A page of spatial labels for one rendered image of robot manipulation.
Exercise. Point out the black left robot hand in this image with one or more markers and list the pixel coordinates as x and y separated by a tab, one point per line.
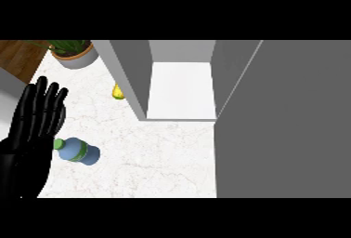
28	136

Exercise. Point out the blue water bottle green cap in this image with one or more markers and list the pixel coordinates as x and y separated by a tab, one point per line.
77	152

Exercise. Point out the grey open cabinet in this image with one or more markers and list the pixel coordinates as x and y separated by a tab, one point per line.
179	89

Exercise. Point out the dark grey cabinet door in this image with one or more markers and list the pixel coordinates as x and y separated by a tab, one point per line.
285	124

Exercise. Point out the yellow pear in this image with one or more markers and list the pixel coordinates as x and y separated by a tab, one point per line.
118	92

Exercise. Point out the potted green plant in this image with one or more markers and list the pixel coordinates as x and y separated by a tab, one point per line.
73	51

